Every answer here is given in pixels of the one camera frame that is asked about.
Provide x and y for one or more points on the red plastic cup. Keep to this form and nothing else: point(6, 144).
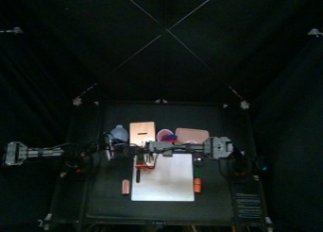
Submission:
point(161, 135)

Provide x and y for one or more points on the pale blue bowl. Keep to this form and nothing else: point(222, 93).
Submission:
point(120, 133)

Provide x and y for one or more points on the blue plastic utensil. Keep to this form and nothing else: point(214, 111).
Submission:
point(171, 137)

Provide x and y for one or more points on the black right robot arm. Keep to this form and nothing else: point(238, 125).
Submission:
point(219, 147)

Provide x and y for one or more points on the red and blue pens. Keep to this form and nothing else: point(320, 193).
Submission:
point(168, 140)

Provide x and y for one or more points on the white table corner bracket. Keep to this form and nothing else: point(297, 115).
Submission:
point(45, 221)
point(269, 223)

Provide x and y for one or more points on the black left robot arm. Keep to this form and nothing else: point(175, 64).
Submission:
point(34, 152)

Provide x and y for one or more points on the white printed label sheet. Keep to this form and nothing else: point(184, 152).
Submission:
point(248, 206)

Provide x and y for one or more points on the pink rectangular block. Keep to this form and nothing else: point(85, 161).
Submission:
point(125, 187)

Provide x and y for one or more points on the metal frame clamp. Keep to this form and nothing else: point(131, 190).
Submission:
point(17, 30)
point(314, 32)
point(160, 101)
point(77, 101)
point(244, 104)

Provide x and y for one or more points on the wooden box with slot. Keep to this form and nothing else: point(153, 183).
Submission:
point(141, 130)

